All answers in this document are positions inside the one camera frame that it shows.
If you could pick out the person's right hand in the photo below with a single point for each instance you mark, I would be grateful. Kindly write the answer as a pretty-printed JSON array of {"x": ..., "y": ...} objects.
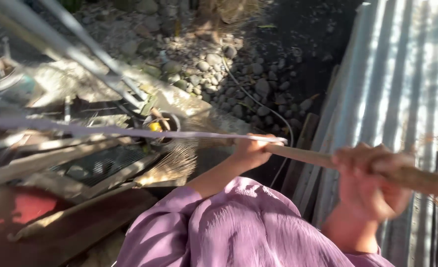
[{"x": 367, "y": 185}]

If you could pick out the person's left hand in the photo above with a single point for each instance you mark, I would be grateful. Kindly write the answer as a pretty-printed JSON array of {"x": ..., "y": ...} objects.
[{"x": 250, "y": 152}]

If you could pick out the person's right fingers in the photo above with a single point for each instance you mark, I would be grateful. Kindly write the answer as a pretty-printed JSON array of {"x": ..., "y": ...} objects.
[{"x": 370, "y": 157}]

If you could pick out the person's left fingers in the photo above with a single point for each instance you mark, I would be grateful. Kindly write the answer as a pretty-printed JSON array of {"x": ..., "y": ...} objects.
[{"x": 270, "y": 140}]

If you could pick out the wooden plank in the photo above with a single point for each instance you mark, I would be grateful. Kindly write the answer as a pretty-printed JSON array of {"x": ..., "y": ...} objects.
[{"x": 300, "y": 148}]

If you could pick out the pile of grey stones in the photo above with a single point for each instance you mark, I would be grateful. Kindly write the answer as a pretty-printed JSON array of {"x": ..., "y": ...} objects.
[{"x": 237, "y": 79}]

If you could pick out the corrugated metal sheet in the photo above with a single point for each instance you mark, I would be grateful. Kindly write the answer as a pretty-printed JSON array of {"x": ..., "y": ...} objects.
[{"x": 396, "y": 92}]

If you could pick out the purple garment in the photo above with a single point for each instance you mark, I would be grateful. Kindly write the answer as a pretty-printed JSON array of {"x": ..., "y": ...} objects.
[{"x": 241, "y": 230}]

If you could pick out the round can with yellow object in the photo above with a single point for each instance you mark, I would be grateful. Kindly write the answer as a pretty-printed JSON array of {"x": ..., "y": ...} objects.
[{"x": 160, "y": 128}]

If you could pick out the thin white line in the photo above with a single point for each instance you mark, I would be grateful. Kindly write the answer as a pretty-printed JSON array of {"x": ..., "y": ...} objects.
[{"x": 111, "y": 130}]

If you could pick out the heap of wooden scrap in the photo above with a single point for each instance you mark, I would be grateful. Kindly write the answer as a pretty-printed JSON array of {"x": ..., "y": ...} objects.
[{"x": 67, "y": 207}]

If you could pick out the red object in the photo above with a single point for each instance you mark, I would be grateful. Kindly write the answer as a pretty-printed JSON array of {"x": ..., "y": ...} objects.
[{"x": 18, "y": 209}]

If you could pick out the grey metal pole frame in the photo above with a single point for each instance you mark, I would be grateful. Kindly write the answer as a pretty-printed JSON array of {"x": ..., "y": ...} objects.
[{"x": 74, "y": 48}]

